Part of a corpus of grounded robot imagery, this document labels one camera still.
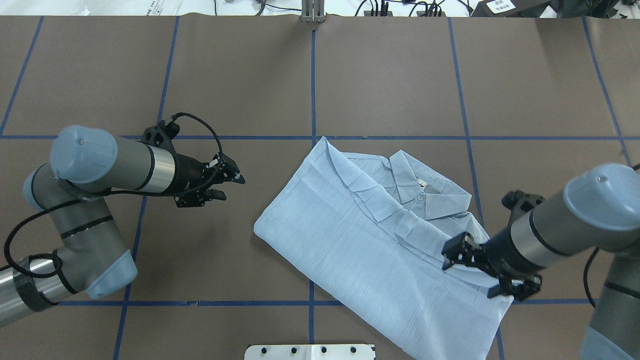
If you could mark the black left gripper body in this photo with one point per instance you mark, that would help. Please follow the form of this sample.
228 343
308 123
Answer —
189 172

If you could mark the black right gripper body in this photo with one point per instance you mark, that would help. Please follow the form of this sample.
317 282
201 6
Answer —
497 252

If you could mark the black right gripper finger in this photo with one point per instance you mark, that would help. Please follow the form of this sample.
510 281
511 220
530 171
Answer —
463 250
496 290

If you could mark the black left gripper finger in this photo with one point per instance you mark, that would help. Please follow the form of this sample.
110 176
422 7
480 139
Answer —
214 194
224 169

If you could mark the light blue button-up shirt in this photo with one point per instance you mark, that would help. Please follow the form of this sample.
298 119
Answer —
369 230

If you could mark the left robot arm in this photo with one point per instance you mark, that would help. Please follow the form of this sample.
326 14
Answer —
86 165

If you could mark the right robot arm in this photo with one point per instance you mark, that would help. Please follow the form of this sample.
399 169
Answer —
597 210

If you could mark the black box with label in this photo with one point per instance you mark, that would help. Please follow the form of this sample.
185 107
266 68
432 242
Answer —
510 8

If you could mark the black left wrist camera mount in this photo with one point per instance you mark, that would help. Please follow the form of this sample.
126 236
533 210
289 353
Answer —
161 135

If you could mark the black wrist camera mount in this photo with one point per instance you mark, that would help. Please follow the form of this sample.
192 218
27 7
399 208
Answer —
519 203
161 135

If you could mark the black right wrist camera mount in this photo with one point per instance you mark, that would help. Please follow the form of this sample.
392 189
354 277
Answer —
519 203

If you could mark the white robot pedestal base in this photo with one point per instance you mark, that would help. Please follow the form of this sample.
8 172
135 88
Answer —
357 351

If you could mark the aluminium frame post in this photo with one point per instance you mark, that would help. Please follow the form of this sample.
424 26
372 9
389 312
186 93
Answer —
313 11

